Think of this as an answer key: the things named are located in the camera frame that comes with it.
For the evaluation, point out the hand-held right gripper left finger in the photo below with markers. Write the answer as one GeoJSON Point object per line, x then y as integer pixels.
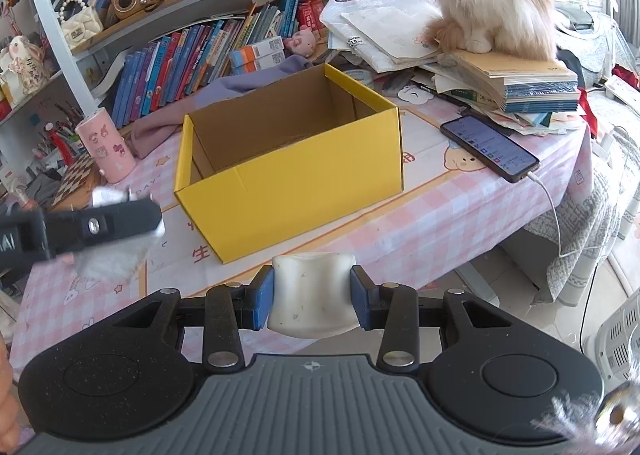
{"type": "Point", "coordinates": [262, 297]}

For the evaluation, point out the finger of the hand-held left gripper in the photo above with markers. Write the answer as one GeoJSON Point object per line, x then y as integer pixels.
{"type": "Point", "coordinates": [115, 225]}

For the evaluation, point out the white power adapter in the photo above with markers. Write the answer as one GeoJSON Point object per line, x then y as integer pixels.
{"type": "Point", "coordinates": [312, 295]}

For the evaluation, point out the orange and white small box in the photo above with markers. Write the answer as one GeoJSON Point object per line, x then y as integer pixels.
{"type": "Point", "coordinates": [260, 66]}
{"type": "Point", "coordinates": [257, 49]}

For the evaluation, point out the white fan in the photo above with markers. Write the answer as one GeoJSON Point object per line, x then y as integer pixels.
{"type": "Point", "coordinates": [620, 340]}

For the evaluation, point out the pink stickered cylinder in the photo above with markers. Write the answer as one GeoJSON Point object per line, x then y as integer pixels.
{"type": "Point", "coordinates": [107, 150]}

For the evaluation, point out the row of colourful books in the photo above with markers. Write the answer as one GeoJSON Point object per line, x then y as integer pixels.
{"type": "Point", "coordinates": [190, 65]}

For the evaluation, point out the wooden chessboard box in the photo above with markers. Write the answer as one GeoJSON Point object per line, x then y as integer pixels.
{"type": "Point", "coordinates": [75, 180]}

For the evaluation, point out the yellow cardboard box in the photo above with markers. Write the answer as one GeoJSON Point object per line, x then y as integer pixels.
{"type": "Point", "coordinates": [300, 195]}

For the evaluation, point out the red tassel ornament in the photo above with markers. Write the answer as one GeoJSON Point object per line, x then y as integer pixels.
{"type": "Point", "coordinates": [62, 147]}

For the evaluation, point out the pile of papers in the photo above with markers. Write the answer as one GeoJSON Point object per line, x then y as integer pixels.
{"type": "Point", "coordinates": [385, 30]}

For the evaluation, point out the stack of notebooks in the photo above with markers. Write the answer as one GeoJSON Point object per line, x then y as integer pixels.
{"type": "Point", "coordinates": [530, 85]}

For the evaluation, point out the pink checked tablecloth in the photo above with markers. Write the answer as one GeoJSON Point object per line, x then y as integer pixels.
{"type": "Point", "coordinates": [450, 215]}

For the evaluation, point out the white bookshelf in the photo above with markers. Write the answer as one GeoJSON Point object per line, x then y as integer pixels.
{"type": "Point", "coordinates": [65, 50]}

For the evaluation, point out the black smartphone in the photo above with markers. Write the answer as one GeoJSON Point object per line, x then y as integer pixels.
{"type": "Point", "coordinates": [487, 147]}

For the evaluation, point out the white power strip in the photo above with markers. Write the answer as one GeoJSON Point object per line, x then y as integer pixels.
{"type": "Point", "coordinates": [624, 91]}

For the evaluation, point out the grey patterned blanket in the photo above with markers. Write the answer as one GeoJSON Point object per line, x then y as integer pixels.
{"type": "Point", "coordinates": [595, 200]}

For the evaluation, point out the pink pig plush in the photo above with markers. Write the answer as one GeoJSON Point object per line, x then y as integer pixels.
{"type": "Point", "coordinates": [301, 42]}

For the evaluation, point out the white quilted purse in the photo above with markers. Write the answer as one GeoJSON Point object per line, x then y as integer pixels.
{"type": "Point", "coordinates": [80, 27]}

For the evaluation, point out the cups of pens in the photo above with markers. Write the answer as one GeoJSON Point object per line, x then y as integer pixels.
{"type": "Point", "coordinates": [50, 145]}

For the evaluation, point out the row of red thick books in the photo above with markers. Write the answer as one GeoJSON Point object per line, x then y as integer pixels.
{"type": "Point", "coordinates": [330, 0]}

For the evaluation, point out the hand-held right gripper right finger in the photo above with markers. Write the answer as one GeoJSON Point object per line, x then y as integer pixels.
{"type": "Point", "coordinates": [361, 297]}

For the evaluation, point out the purple and pink cloth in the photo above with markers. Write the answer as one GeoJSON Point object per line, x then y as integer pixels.
{"type": "Point", "coordinates": [165, 127]}

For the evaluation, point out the person's left hand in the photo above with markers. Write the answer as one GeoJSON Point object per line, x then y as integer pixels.
{"type": "Point", "coordinates": [7, 400]}

